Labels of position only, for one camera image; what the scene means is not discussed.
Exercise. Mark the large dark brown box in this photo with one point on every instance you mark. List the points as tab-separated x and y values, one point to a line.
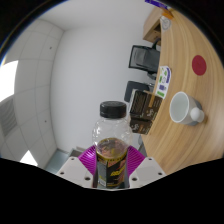
138	103

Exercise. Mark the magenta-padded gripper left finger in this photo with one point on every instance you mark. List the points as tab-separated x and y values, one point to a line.
87	160

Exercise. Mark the white and grey mug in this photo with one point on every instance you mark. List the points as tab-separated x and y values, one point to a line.
181	108

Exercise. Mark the wooden side desk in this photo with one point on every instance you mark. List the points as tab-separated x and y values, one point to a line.
153	26

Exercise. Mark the ceiling air vent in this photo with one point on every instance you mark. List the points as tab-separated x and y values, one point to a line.
7	118

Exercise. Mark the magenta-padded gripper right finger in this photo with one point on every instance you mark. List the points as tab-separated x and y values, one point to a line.
135	160

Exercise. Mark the flat round red coaster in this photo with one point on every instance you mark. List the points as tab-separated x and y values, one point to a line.
199	65

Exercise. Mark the grey mesh office chair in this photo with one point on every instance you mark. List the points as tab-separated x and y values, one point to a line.
143	57

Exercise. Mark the small dark brown box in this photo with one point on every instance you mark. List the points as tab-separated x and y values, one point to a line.
140	126

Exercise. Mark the white printed leaflet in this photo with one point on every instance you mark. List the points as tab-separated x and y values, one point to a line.
164	81

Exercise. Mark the clear bottle with black cap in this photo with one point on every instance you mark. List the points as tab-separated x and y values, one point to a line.
111	133

